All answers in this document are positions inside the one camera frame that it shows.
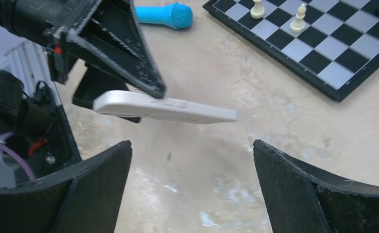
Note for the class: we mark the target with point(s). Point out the phone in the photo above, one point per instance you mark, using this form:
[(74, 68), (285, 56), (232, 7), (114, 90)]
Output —
[(131, 104)]

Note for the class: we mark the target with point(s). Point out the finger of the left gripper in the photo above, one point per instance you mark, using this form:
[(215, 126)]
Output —
[(106, 36), (93, 84)]

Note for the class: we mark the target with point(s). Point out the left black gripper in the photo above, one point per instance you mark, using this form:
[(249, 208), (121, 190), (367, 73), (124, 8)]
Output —
[(42, 22)]

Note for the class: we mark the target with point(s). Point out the white chess piece front right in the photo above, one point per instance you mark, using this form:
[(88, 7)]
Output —
[(298, 24)]

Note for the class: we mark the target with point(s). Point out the black white chessboard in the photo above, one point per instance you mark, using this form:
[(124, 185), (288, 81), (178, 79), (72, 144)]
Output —
[(335, 53)]

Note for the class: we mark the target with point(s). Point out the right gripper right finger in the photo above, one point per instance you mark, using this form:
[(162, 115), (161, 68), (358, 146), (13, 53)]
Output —
[(302, 198)]

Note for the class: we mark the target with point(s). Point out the white chess piece front left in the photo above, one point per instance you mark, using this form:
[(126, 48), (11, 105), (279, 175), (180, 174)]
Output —
[(258, 10)]

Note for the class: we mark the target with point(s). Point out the white chess piece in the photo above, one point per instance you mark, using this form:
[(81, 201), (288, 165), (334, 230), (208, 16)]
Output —
[(258, 10), (298, 24)]

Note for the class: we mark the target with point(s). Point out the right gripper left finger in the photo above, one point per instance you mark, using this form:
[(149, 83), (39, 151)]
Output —
[(82, 198)]

